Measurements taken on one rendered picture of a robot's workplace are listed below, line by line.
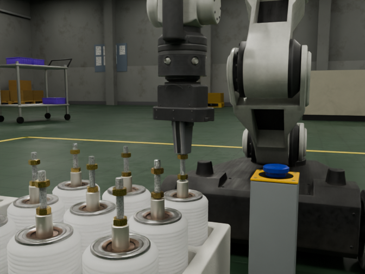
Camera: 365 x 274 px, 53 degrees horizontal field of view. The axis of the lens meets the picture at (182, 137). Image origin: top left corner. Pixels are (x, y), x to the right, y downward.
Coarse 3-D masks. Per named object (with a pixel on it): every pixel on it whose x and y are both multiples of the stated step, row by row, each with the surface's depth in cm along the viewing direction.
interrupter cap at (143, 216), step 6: (144, 210) 59; (168, 210) 59; (174, 210) 59; (138, 216) 56; (144, 216) 56; (150, 216) 57; (168, 216) 57; (174, 216) 56; (180, 216) 56; (138, 222) 55; (144, 222) 54; (150, 222) 53; (156, 222) 53; (162, 222) 53; (168, 222) 54; (174, 222) 54
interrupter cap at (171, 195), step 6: (168, 192) 70; (174, 192) 70; (192, 192) 70; (198, 192) 70; (168, 198) 65; (174, 198) 66; (180, 198) 66; (186, 198) 66; (192, 198) 66; (198, 198) 66
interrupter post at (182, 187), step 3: (177, 180) 68; (186, 180) 68; (177, 183) 67; (180, 183) 67; (183, 183) 67; (186, 183) 67; (177, 186) 67; (180, 186) 67; (183, 186) 67; (186, 186) 67; (177, 189) 68; (180, 189) 67; (183, 189) 67; (186, 189) 67; (177, 192) 68; (180, 192) 67; (183, 192) 67; (186, 192) 67; (177, 195) 68; (180, 195) 67; (183, 195) 67; (186, 195) 67
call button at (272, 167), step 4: (268, 164) 58; (272, 164) 58; (276, 164) 58; (280, 164) 58; (264, 168) 57; (268, 168) 56; (272, 168) 56; (276, 168) 56; (280, 168) 56; (284, 168) 56; (288, 168) 56; (268, 172) 56; (272, 172) 56; (276, 172) 56; (280, 172) 56; (284, 172) 56; (272, 176) 56; (276, 176) 56; (280, 176) 56; (284, 176) 56
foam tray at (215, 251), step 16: (208, 224) 73; (224, 224) 73; (208, 240) 65; (224, 240) 68; (192, 256) 61; (208, 256) 59; (224, 256) 69; (192, 272) 54; (208, 272) 58; (224, 272) 70
